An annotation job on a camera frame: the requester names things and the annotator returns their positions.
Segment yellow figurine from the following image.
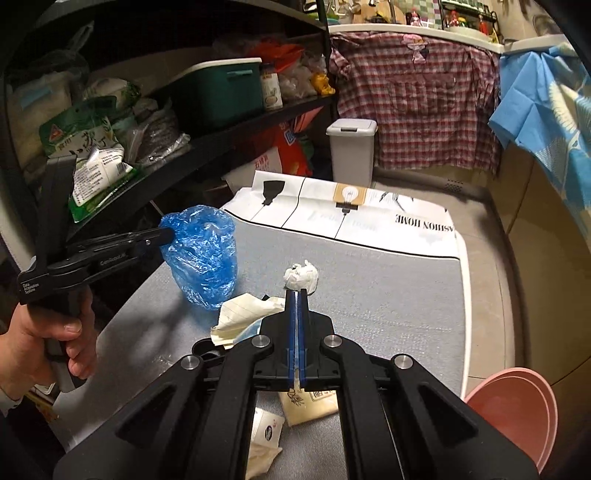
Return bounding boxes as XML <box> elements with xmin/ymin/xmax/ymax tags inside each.
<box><xmin>310</xmin><ymin>71</ymin><xmax>334</xmax><ymax>96</ymax></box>

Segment white tissue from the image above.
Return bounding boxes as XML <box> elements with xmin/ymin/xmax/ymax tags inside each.
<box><xmin>283</xmin><ymin>260</ymin><xmax>320</xmax><ymax>296</ymax></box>

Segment orange snack bag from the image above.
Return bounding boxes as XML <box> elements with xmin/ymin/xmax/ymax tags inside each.
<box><xmin>272</xmin><ymin>122</ymin><xmax>315</xmax><ymax>179</ymax></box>

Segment blue plastic bag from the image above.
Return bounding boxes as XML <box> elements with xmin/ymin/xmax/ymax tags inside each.
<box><xmin>159</xmin><ymin>204</ymin><xmax>239</xmax><ymax>311</ymax></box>

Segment clear plastic bag dark contents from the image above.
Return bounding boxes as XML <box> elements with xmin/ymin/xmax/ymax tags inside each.
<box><xmin>131</xmin><ymin>104</ymin><xmax>191</xmax><ymax>163</ymax></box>

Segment cream lined paper sheet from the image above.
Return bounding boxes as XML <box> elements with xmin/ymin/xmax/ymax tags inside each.
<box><xmin>210</xmin><ymin>293</ymin><xmax>287</xmax><ymax>350</ymax></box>

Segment black wire rack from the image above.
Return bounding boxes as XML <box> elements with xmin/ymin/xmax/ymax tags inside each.
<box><xmin>440</xmin><ymin>0</ymin><xmax>502</xmax><ymax>33</ymax></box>

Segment plain blue cloth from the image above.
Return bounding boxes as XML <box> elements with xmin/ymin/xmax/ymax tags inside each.
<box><xmin>488</xmin><ymin>50</ymin><xmax>566</xmax><ymax>155</ymax></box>

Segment black shelf rack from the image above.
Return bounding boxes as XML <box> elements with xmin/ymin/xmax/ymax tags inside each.
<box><xmin>0</xmin><ymin>0</ymin><xmax>341</xmax><ymax>333</ymax></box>

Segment small white packet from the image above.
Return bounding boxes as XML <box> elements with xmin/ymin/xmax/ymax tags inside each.
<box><xmin>252</xmin><ymin>407</ymin><xmax>286</xmax><ymax>446</ymax></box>

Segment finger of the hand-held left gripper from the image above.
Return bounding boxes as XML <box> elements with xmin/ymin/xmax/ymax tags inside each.
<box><xmin>81</xmin><ymin>241</ymin><xmax>155</xmax><ymax>281</ymax></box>
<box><xmin>69</xmin><ymin>226</ymin><xmax>177</xmax><ymax>260</ymax></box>

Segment green white rice bag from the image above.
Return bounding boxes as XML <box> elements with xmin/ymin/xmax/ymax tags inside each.
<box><xmin>39</xmin><ymin>104</ymin><xmax>140</xmax><ymax>223</ymax></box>

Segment orange plastic bag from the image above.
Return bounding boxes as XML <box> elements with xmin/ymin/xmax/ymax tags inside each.
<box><xmin>249</xmin><ymin>39</ymin><xmax>306</xmax><ymax>71</ymax></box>

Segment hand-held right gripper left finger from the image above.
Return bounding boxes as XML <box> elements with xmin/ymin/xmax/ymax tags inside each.
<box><xmin>53</xmin><ymin>289</ymin><xmax>298</xmax><ymax>480</ymax></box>

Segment beige paper packet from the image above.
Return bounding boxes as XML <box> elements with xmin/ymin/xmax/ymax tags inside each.
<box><xmin>279</xmin><ymin>390</ymin><xmax>341</xmax><ymax>428</ymax></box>

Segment white lidded bin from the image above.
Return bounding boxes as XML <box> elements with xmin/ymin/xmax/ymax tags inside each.
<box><xmin>325</xmin><ymin>119</ymin><xmax>378</xmax><ymax>188</ymax></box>

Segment green storage box white lid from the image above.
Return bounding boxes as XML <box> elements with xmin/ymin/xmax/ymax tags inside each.
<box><xmin>167</xmin><ymin>58</ymin><xmax>265</xmax><ymax>136</ymax></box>

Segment red plaid shirt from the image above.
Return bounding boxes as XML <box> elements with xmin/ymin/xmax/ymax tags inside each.
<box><xmin>330</xmin><ymin>32</ymin><xmax>504</xmax><ymax>176</ymax></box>

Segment pink plastic basin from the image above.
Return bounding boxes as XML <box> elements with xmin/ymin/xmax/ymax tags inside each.
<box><xmin>464</xmin><ymin>367</ymin><xmax>559</xmax><ymax>474</ymax></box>

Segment person's left hand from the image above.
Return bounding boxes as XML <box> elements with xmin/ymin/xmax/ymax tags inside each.
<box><xmin>0</xmin><ymin>302</ymin><xmax>99</xmax><ymax>401</ymax></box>

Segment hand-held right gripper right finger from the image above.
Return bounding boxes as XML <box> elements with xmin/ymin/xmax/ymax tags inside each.
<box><xmin>298</xmin><ymin>289</ymin><xmax>541</xmax><ymax>480</ymax></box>

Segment crumpled beige paper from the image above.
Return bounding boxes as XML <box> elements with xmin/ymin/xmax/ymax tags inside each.
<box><xmin>245</xmin><ymin>443</ymin><xmax>284</xmax><ymax>480</ymax></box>

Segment cream blue floral curtain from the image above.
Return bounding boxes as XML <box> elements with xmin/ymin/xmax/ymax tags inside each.
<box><xmin>531</xmin><ymin>42</ymin><xmax>591</xmax><ymax>219</ymax></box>

